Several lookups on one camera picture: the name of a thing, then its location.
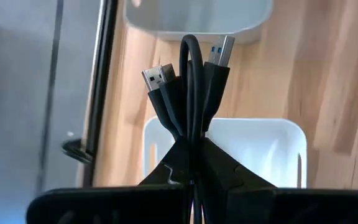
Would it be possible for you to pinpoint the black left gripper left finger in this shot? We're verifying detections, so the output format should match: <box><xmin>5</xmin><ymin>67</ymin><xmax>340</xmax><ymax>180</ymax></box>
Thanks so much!
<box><xmin>25</xmin><ymin>136</ymin><xmax>196</xmax><ymax>224</ymax></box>

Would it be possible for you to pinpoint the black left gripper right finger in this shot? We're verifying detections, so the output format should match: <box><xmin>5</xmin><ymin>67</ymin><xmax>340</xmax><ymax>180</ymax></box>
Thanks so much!
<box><xmin>196</xmin><ymin>136</ymin><xmax>358</xmax><ymax>224</ymax></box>

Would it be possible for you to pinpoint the black USB cable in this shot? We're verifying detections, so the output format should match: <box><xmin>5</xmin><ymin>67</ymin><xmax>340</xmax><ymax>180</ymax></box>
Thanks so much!
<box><xmin>141</xmin><ymin>34</ymin><xmax>236</xmax><ymax>224</ymax></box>

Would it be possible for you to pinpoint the white plastic bin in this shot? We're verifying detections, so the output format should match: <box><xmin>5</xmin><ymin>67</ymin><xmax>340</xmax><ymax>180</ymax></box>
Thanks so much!
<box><xmin>122</xmin><ymin>0</ymin><xmax>273</xmax><ymax>44</ymax></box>
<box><xmin>142</xmin><ymin>116</ymin><xmax>308</xmax><ymax>189</ymax></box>

